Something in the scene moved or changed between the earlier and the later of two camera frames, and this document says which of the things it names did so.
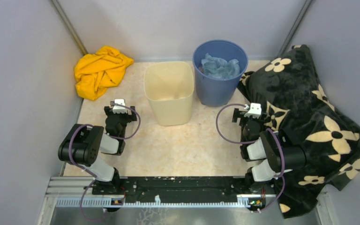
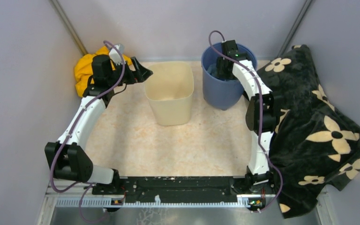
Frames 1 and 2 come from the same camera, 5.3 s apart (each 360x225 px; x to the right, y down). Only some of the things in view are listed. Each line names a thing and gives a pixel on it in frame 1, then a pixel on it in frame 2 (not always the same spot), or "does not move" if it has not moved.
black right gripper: [240, 114] → [220, 61]
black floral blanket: [287, 87] does not move
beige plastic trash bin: [169, 86] does not move
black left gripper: [108, 111] → [140, 74]
